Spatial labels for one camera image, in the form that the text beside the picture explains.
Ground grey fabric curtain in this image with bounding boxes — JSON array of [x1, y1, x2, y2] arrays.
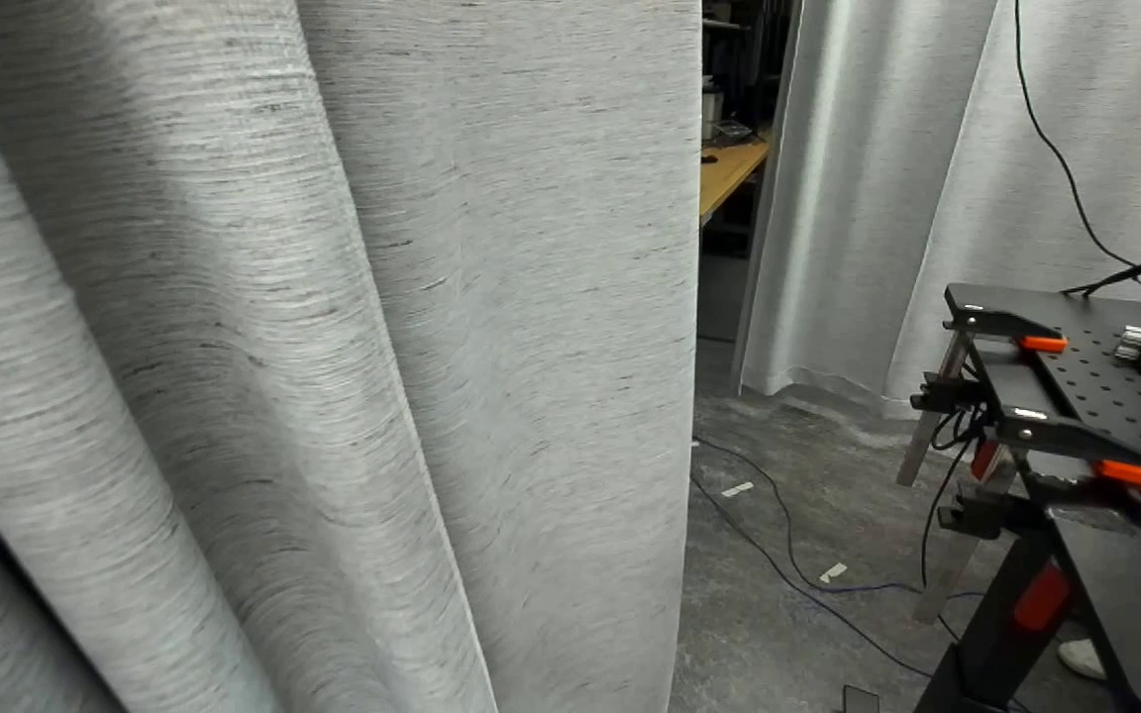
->
[[0, 0, 708, 713]]

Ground pale grey background curtain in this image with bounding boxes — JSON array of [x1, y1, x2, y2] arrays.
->
[[728, 0, 1141, 425]]

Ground wooden desk top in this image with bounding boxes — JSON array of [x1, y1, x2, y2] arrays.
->
[[698, 130, 780, 225]]

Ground red bench leg lever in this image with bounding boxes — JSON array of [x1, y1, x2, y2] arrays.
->
[[1006, 563, 1076, 639]]

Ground black perforated workbench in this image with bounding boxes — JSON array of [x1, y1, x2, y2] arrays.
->
[[903, 277, 1141, 713]]

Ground black slanted rod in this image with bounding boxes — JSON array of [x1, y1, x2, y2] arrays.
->
[[1058, 225, 1141, 301]]

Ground white shoe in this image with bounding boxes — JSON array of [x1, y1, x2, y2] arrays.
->
[[1054, 639, 1114, 683]]

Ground dark floor cable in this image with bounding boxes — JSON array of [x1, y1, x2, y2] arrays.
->
[[689, 431, 945, 682]]

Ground orange-handled black clamp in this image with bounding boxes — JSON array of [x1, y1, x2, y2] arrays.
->
[[997, 411, 1141, 499], [944, 306, 1076, 361]]

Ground black hanging cable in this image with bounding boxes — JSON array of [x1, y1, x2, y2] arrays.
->
[[1006, 0, 1141, 287]]

